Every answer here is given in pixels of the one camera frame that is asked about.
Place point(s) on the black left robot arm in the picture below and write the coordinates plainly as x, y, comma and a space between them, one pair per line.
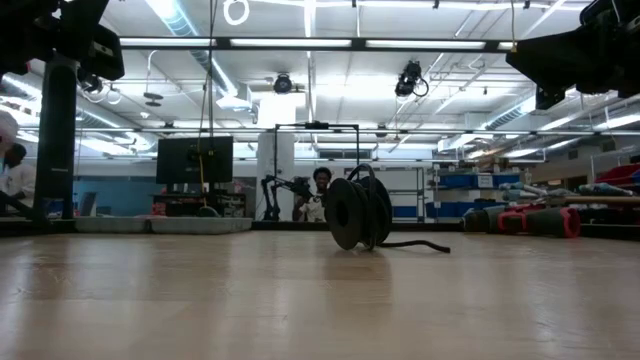
25, 25

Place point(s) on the black background robot arm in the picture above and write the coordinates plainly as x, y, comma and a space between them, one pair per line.
280, 187

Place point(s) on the black ceiling disc fixture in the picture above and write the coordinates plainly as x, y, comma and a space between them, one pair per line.
153, 96

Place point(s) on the tall black upright panel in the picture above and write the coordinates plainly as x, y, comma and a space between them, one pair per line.
56, 140

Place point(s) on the red storage bin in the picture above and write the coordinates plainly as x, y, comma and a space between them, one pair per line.
620, 175

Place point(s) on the person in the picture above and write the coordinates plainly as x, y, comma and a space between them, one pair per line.
17, 175
315, 205
6, 132

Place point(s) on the grey fabric roll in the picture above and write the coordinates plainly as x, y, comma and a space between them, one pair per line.
522, 189
600, 189

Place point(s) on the black monitor screen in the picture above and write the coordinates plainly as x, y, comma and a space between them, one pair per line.
175, 160

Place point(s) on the white ceiling unit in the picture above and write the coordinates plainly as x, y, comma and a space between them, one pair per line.
235, 102

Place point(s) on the blue storage bin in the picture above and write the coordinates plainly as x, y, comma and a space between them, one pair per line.
460, 181
450, 210

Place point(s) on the black equipment desk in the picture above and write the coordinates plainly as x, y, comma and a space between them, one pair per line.
190, 205

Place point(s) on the white building column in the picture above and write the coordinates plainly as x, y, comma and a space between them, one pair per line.
285, 155

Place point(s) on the black ceiling camera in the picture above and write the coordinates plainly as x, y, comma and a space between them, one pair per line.
410, 80
282, 85
92, 85

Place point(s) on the silver ceiling duct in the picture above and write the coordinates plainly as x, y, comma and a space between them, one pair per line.
205, 57

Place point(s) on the black overhead frame beam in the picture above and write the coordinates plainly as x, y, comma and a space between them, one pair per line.
300, 42

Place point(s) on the black background rig frame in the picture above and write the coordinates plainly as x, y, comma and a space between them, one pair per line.
317, 126

